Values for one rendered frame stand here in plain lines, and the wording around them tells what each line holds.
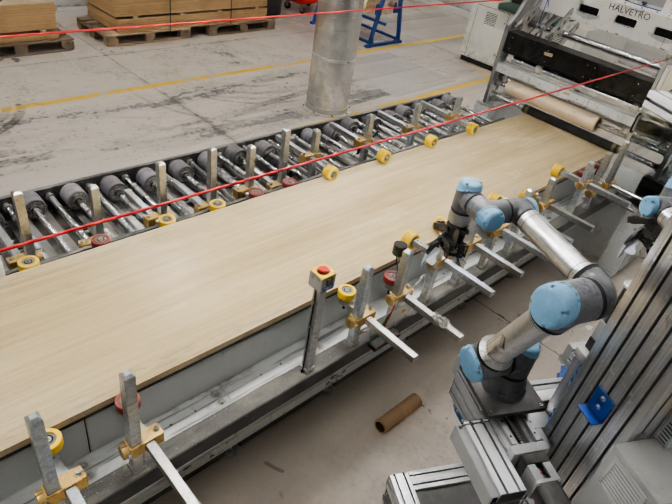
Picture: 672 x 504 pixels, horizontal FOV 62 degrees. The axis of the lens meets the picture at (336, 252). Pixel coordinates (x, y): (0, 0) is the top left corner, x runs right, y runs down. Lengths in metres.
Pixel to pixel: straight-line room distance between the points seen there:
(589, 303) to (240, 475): 1.89
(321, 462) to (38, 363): 1.44
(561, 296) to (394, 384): 1.98
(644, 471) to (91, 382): 1.68
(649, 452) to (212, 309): 1.55
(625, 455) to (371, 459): 1.50
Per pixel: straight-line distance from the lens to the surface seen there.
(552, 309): 1.50
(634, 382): 1.79
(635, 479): 1.79
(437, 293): 2.88
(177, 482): 1.89
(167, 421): 2.28
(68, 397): 2.04
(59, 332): 2.26
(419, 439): 3.14
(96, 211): 2.71
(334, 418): 3.10
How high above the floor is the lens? 2.45
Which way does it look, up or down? 36 degrees down
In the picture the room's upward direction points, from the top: 10 degrees clockwise
